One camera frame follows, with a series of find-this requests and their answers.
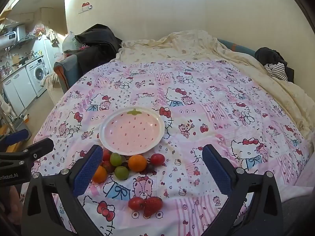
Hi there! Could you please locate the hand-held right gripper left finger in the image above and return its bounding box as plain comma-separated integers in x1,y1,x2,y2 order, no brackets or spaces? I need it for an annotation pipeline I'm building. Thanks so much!
21,145,109,236

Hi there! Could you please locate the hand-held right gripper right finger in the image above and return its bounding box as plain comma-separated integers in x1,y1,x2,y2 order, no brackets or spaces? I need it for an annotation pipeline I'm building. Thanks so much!
202,144,283,236

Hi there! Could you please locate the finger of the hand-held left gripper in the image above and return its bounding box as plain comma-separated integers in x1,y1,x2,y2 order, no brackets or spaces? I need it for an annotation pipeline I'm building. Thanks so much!
21,138,55,163
0,128,32,147

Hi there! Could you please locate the orange mandarin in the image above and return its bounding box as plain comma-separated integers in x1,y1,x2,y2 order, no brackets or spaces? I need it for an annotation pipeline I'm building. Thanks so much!
92,165,108,184
128,154,147,172

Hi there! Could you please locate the pink strawberry-shaped plate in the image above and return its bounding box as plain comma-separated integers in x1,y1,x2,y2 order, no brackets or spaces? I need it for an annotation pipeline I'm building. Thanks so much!
99,108,165,156

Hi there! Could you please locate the green grape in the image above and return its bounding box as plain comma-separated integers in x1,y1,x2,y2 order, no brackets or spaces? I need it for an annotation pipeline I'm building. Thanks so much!
115,166,129,180
110,153,122,167

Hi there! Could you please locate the white kitchen cabinet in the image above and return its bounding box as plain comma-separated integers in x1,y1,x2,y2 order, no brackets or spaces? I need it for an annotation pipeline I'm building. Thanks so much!
1,66,32,115

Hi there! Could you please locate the white washing machine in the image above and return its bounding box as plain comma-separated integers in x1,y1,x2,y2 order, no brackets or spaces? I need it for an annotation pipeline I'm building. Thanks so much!
26,58,50,97

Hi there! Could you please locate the beige cloth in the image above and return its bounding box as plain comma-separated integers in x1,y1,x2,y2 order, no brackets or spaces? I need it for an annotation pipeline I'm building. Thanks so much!
41,72,62,89

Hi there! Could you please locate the pink cartoon printed blanket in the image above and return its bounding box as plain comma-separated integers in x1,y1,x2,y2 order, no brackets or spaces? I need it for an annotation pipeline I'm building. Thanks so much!
32,59,311,236

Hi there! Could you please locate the grey-blue armchair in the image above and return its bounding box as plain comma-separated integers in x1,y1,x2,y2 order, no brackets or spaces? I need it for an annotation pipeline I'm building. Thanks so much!
54,54,82,95

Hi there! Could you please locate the silver water heater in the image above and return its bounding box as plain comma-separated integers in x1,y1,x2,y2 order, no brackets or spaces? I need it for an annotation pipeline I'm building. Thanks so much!
0,25,26,51

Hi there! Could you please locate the white plastic bag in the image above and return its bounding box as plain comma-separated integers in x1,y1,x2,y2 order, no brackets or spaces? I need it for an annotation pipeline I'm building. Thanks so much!
62,31,79,53

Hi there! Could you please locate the black-and-white striped shirt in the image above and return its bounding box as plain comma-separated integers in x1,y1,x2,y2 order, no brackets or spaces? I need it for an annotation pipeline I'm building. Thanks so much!
264,63,288,81

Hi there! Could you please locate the black clothes pile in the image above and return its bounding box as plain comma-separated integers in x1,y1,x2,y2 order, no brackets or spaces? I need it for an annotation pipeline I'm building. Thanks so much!
74,24,123,65

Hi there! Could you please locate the teal pillow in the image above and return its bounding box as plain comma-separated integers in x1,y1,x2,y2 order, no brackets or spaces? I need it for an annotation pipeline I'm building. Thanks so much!
218,39,256,57

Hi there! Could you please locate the black garment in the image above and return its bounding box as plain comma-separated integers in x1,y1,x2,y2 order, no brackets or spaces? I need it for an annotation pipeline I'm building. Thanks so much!
255,47,294,83

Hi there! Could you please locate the cream floral duvet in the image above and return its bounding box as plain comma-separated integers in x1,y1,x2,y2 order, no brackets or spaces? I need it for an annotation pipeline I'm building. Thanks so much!
118,29,315,153

